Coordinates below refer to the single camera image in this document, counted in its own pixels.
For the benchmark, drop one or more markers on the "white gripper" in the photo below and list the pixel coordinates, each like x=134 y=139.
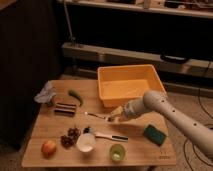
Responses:
x=131 y=110

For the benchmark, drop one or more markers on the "metal fork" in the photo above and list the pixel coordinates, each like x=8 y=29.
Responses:
x=101 y=117

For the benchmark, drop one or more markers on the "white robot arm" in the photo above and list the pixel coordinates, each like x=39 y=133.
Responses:
x=157 y=101

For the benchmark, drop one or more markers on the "green plastic cup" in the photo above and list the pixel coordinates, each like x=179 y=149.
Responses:
x=117 y=152

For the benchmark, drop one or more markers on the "yellow plastic bin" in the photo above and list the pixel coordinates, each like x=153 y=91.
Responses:
x=119 y=84

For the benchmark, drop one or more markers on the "green sponge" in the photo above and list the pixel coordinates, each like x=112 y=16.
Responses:
x=154 y=135

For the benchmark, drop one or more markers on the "white bowl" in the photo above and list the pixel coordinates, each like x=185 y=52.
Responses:
x=86 y=143

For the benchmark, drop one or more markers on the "wooden table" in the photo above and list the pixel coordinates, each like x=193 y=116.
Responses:
x=49 y=126

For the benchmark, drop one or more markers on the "bunch of dark grapes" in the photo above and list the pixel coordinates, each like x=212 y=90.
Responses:
x=70 y=138

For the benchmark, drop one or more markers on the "green pepper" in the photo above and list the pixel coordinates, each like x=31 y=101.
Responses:
x=77 y=96

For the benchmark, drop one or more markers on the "dark rectangular block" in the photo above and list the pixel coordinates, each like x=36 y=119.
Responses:
x=65 y=109

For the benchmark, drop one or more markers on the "crumpled grey cloth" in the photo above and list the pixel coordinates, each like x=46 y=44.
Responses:
x=46 y=94

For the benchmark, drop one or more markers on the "red apple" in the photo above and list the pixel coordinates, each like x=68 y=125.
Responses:
x=48 y=148

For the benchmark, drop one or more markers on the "metal shelf rack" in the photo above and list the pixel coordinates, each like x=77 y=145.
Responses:
x=175 y=41

